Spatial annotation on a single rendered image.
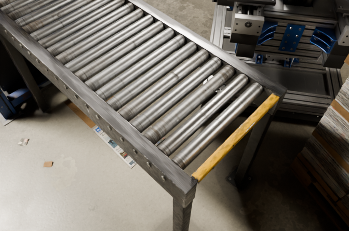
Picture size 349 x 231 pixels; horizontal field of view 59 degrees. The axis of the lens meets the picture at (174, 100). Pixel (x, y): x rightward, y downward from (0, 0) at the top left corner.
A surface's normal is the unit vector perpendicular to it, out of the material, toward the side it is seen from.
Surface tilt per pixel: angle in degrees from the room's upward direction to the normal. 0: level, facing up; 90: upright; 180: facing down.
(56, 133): 0
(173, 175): 0
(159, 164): 0
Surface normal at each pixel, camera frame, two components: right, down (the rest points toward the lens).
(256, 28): -0.17, 0.78
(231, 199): 0.00, -0.62
